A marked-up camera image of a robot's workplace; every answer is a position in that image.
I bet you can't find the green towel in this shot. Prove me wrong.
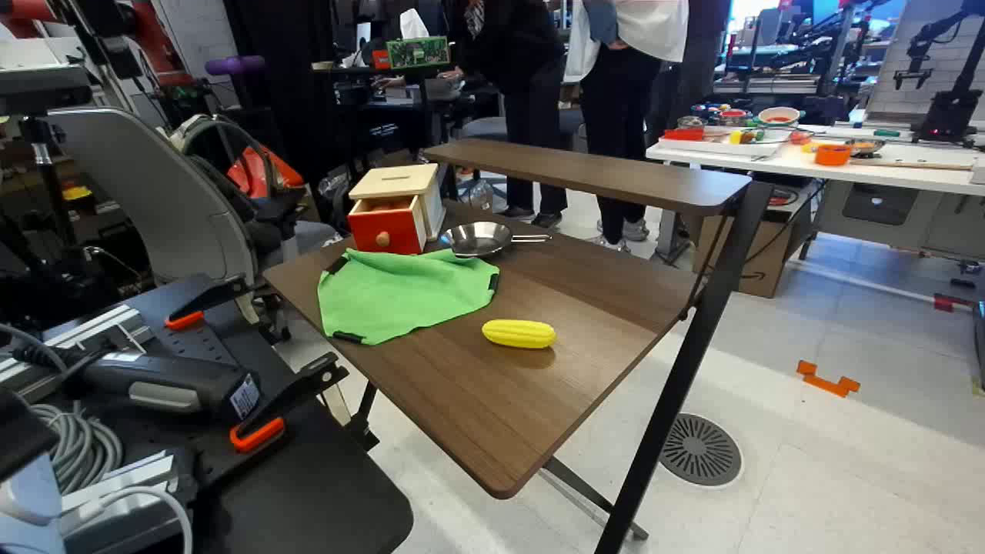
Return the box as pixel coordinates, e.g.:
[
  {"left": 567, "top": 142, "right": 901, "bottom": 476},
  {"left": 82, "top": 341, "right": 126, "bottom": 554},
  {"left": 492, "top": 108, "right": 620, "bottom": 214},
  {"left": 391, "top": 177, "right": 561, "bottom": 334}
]
[{"left": 313, "top": 244, "right": 501, "bottom": 348}]

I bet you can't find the metal bowl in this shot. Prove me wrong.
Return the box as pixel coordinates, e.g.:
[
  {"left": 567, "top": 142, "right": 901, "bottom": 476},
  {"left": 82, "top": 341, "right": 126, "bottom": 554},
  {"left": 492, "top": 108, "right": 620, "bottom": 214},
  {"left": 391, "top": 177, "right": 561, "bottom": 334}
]
[{"left": 436, "top": 217, "right": 513, "bottom": 262}]

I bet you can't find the yellow banana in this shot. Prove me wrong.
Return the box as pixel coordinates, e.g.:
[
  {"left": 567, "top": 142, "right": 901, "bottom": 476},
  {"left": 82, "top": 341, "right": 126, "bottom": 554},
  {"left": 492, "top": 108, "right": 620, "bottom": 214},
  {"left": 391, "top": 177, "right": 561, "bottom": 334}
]
[{"left": 479, "top": 318, "right": 561, "bottom": 355}]

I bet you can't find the wooden box with red drawer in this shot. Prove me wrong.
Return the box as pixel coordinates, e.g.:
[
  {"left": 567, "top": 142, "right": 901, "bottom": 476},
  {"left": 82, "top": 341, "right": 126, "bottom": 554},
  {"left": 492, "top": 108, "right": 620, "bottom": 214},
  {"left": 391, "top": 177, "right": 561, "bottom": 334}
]
[{"left": 343, "top": 160, "right": 446, "bottom": 257}]

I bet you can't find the person in black clothes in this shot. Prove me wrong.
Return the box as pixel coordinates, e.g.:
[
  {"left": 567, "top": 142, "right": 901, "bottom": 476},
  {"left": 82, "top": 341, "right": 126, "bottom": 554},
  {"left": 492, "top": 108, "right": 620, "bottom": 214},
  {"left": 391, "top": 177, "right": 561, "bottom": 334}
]
[{"left": 448, "top": 0, "right": 577, "bottom": 226}]

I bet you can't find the person in white shirt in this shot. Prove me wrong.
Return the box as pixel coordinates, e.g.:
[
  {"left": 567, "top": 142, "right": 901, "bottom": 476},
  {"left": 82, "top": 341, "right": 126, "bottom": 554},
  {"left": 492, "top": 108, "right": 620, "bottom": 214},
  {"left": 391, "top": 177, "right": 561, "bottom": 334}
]
[{"left": 573, "top": 0, "right": 691, "bottom": 249}]

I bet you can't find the green box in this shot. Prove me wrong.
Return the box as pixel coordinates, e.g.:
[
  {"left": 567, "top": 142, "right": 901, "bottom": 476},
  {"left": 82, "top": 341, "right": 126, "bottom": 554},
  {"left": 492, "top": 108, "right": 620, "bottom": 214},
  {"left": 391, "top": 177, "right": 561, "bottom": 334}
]
[{"left": 385, "top": 33, "right": 456, "bottom": 75}]

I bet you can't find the red tray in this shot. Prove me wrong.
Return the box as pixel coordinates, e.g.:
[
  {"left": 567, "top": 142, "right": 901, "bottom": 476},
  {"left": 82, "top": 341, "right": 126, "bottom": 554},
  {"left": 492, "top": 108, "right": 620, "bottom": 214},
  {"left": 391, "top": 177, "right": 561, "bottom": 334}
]
[{"left": 658, "top": 124, "right": 711, "bottom": 144}]

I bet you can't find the round floor drain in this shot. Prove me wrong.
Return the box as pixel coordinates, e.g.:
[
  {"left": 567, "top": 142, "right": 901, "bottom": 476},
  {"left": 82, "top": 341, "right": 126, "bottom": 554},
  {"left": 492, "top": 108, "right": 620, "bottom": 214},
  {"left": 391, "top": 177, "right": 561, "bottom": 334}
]
[{"left": 658, "top": 411, "right": 746, "bottom": 489}]

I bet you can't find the cardboard box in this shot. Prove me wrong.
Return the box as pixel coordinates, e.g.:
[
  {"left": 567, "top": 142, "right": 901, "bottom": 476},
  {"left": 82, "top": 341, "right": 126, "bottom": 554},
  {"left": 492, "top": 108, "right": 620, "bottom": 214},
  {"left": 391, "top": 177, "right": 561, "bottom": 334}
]
[{"left": 735, "top": 186, "right": 826, "bottom": 302}]

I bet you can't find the purple roller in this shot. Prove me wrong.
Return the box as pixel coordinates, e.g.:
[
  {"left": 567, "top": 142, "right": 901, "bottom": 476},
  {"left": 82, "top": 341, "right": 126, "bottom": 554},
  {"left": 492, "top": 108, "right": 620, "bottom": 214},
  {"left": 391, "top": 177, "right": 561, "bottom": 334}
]
[{"left": 203, "top": 53, "right": 266, "bottom": 81}]

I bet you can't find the black grey device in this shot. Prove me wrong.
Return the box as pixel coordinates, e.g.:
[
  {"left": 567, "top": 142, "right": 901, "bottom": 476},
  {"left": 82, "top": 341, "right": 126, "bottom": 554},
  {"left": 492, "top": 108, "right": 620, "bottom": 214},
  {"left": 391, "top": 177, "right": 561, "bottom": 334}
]
[{"left": 77, "top": 352, "right": 265, "bottom": 422}]

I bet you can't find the orange cup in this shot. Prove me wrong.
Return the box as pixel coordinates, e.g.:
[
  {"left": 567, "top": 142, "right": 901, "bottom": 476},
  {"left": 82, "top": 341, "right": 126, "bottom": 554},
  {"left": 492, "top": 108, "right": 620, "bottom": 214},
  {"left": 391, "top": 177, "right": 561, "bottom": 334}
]
[{"left": 813, "top": 142, "right": 855, "bottom": 170}]

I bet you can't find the white table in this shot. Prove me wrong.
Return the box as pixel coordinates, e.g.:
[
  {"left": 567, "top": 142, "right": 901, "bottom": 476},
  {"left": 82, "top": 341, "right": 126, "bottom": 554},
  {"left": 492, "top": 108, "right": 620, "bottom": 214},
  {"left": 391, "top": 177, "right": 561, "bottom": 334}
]
[{"left": 643, "top": 120, "right": 985, "bottom": 199}]

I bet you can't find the black desk leg frame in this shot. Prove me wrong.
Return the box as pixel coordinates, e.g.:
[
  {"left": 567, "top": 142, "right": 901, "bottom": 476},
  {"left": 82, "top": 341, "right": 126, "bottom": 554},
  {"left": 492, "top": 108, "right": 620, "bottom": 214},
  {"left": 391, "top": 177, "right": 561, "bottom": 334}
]
[{"left": 539, "top": 181, "right": 771, "bottom": 554}]

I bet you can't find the black clamp with orange handle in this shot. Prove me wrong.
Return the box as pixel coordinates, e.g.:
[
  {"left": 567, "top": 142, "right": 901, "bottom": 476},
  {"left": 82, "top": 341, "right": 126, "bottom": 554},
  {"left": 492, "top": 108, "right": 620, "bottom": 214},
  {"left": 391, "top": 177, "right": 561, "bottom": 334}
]
[
  {"left": 223, "top": 352, "right": 351, "bottom": 456},
  {"left": 164, "top": 275, "right": 256, "bottom": 334}
]

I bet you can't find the orange floor bracket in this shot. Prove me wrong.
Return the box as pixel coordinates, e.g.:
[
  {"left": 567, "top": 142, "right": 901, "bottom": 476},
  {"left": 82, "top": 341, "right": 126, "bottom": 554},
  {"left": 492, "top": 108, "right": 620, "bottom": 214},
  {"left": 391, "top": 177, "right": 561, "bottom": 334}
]
[{"left": 793, "top": 357, "right": 860, "bottom": 399}]

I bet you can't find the grey cable bundle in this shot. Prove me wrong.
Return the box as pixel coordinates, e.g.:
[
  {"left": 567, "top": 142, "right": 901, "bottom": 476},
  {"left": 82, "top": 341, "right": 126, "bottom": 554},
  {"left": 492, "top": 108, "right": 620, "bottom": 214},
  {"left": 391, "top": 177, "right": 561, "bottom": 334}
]
[{"left": 27, "top": 397, "right": 126, "bottom": 495}]

